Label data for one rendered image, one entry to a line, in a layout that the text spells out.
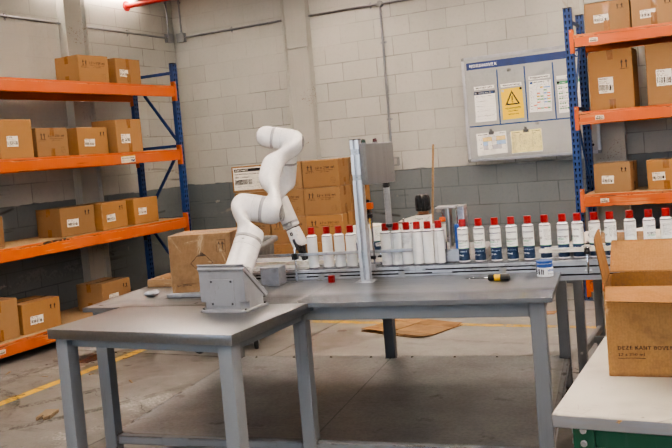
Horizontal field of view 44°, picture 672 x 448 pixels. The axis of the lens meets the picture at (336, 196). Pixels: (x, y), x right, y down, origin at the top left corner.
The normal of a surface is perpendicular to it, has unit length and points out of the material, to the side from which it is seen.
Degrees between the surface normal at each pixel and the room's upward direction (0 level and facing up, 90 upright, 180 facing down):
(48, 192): 90
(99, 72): 91
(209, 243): 90
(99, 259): 90
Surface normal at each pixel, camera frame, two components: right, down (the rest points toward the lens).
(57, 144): 0.90, -0.05
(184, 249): -0.15, 0.07
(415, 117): -0.45, 0.08
